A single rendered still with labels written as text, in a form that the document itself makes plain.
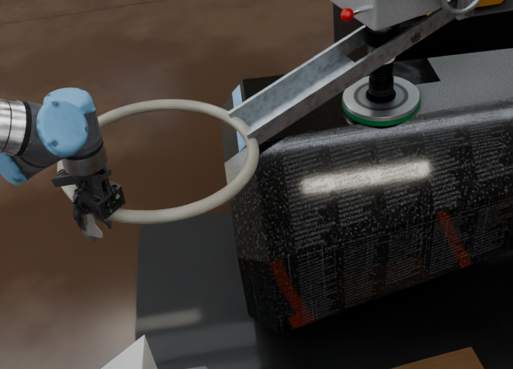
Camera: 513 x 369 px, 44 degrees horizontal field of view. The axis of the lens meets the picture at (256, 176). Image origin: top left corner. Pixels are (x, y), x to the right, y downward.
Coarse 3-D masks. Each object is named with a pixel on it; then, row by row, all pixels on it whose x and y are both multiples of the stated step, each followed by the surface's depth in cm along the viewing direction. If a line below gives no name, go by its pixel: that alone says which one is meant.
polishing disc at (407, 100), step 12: (360, 84) 182; (396, 84) 180; (408, 84) 180; (348, 96) 178; (360, 96) 178; (396, 96) 176; (408, 96) 175; (348, 108) 175; (360, 108) 173; (372, 108) 173; (384, 108) 172; (396, 108) 172; (408, 108) 171; (372, 120) 171; (384, 120) 170
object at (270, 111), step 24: (456, 0) 161; (432, 24) 162; (336, 48) 167; (384, 48) 160; (312, 72) 168; (336, 72) 166; (360, 72) 160; (264, 96) 165; (288, 96) 167; (312, 96) 158; (264, 120) 164; (288, 120) 159
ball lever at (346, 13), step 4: (344, 8) 146; (348, 8) 146; (356, 8) 147; (360, 8) 147; (364, 8) 148; (340, 12) 147; (344, 12) 146; (348, 12) 146; (352, 12) 146; (356, 12) 147; (360, 12) 148; (340, 16) 147; (344, 16) 146; (348, 16) 146; (352, 16) 146; (344, 20) 147; (348, 20) 147
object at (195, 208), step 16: (112, 112) 167; (128, 112) 169; (208, 112) 169; (224, 112) 166; (240, 128) 161; (256, 144) 155; (256, 160) 151; (240, 176) 145; (64, 192) 144; (224, 192) 141; (176, 208) 137; (192, 208) 137; (208, 208) 138
